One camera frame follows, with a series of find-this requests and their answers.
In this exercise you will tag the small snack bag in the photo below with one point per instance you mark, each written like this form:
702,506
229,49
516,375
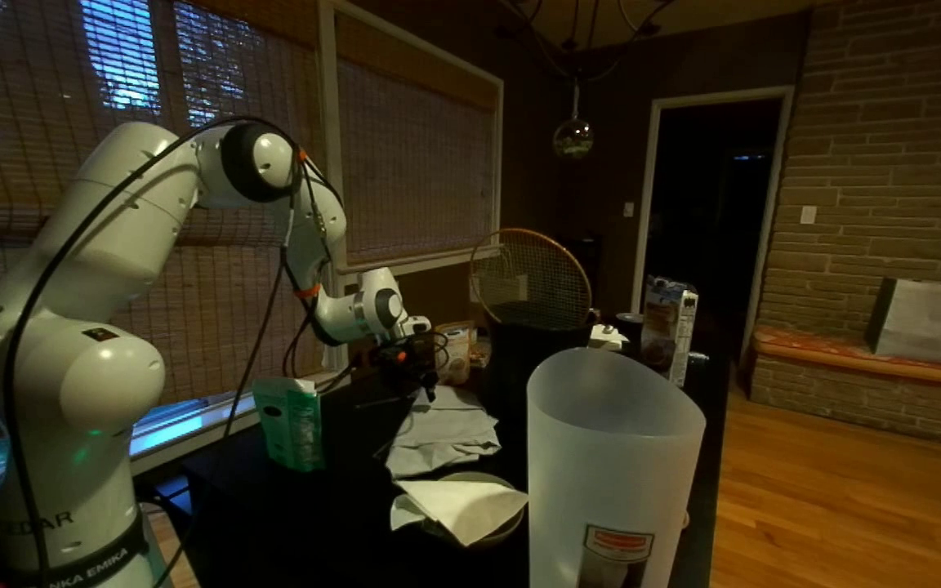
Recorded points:
456,353

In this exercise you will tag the small white object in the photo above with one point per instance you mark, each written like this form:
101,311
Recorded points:
606,336

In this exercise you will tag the white framed window with blind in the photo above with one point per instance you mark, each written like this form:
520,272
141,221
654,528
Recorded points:
413,163

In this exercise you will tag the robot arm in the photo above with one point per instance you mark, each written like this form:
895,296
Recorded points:
103,384

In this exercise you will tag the white paper bag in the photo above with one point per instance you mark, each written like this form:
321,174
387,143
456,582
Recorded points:
932,322

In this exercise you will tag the brown and white carton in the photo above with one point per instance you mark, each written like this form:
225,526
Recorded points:
668,327

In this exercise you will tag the racket with wooden rim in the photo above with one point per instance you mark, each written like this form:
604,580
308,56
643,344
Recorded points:
532,278

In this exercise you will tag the hanging glass ball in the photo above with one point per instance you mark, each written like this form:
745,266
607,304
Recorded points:
573,139

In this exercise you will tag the white framed doorway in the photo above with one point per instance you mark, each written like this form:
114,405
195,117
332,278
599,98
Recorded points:
711,204

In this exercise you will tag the black bin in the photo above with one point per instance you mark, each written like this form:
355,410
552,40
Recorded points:
536,351

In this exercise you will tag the orange bench cushion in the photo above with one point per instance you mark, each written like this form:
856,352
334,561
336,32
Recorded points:
854,355

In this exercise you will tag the round plate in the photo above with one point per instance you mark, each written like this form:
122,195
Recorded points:
500,535

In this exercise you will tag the green and white carton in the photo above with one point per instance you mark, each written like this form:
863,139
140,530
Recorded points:
291,425

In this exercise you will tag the white cloth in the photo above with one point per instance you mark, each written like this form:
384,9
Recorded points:
446,429

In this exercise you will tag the white paper napkin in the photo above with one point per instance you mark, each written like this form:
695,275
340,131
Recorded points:
470,506

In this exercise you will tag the white translucent plastic bin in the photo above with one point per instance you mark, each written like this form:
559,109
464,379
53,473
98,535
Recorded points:
613,457

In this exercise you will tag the large window with bamboo blind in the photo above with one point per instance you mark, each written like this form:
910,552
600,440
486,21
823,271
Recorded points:
29,82

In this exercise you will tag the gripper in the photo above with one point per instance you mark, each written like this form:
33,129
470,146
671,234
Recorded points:
405,358

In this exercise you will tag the dark chandelier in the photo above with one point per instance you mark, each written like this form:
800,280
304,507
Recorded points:
581,37

